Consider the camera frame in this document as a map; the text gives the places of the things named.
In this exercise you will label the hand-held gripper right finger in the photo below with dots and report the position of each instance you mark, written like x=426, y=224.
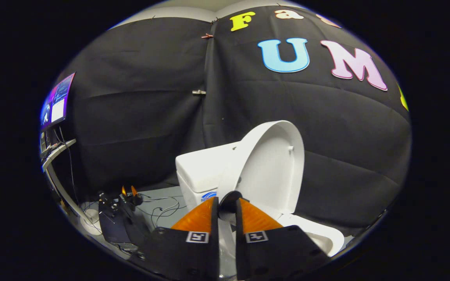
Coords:
x=241, y=234

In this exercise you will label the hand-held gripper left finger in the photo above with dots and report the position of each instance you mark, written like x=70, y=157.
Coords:
x=214, y=234

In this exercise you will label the black lid pull tab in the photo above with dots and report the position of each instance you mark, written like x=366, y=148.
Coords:
x=229, y=201

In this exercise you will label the white toilet with tank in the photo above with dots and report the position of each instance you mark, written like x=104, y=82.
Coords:
x=197, y=168

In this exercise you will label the spare gripper with orange tips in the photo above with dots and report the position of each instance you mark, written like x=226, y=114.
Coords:
x=131, y=195

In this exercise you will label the dark flat case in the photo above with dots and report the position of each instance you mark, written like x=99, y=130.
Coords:
x=115, y=226

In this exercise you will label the black backdrop cloth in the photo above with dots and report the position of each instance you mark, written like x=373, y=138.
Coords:
x=139, y=117

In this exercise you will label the silver cloth clip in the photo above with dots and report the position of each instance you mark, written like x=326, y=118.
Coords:
x=199, y=92

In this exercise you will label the white desk stand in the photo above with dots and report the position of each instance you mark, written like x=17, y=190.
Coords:
x=59, y=149

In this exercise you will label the red cloth clip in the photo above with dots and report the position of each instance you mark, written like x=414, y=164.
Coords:
x=207, y=36

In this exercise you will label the computer monitor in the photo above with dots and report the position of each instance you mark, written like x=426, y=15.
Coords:
x=58, y=101

